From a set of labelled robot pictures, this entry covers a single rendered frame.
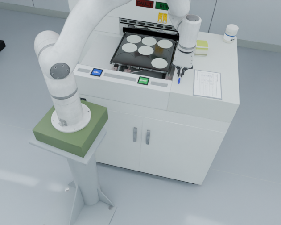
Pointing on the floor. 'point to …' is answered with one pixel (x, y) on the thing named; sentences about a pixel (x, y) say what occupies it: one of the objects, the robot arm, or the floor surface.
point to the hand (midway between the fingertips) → (180, 72)
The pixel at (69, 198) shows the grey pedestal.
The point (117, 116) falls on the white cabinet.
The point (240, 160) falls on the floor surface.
